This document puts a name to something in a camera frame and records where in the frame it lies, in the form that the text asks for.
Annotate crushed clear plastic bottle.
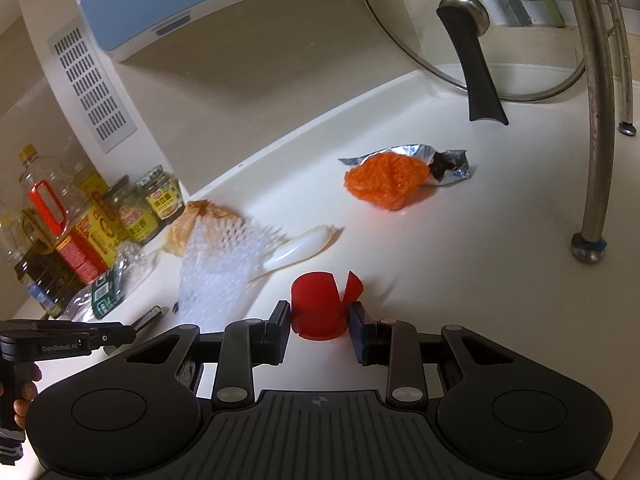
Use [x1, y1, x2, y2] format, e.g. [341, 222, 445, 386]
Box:
[62, 241, 163, 322]

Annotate white oblong wrapper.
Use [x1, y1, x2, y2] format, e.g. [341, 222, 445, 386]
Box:
[262, 225, 346, 272]

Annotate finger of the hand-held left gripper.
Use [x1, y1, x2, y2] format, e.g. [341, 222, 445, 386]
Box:
[132, 306, 163, 332]
[89, 322, 137, 347]

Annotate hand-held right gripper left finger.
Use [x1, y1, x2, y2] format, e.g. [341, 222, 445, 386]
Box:
[95, 300, 292, 409]

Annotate yellow oil bottle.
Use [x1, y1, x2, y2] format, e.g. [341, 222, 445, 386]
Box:
[75, 160, 110, 202]

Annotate glass pot lid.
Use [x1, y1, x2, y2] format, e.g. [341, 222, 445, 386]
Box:
[356, 0, 588, 127]

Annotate metal rack legs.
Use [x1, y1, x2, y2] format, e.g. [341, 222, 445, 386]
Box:
[557, 0, 640, 264]

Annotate person's left hand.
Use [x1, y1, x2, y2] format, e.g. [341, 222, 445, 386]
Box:
[13, 364, 43, 431]

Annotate orange foam net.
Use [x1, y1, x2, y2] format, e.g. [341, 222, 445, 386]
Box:
[344, 154, 431, 212]

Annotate white wall vent grille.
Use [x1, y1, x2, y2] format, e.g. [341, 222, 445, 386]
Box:
[47, 27, 138, 154]

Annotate blue white appliance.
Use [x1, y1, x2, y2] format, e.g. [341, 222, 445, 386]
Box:
[62, 0, 336, 64]

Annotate brown paper bag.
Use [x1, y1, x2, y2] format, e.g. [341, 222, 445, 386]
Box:
[165, 200, 236, 259]

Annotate silver foil wrapper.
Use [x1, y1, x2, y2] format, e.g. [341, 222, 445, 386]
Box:
[339, 144, 472, 188]

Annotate white foam net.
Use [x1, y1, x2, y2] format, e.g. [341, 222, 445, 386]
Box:
[177, 215, 283, 333]

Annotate oil bottle with red handle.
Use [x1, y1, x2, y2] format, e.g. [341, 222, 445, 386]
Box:
[20, 144, 120, 287]

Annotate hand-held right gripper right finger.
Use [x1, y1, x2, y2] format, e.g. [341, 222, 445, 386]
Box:
[349, 300, 546, 408]

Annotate glass jar red label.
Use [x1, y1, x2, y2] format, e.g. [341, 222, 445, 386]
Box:
[102, 175, 162, 247]

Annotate red plastic cup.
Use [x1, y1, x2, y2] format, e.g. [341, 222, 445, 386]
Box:
[291, 271, 366, 343]

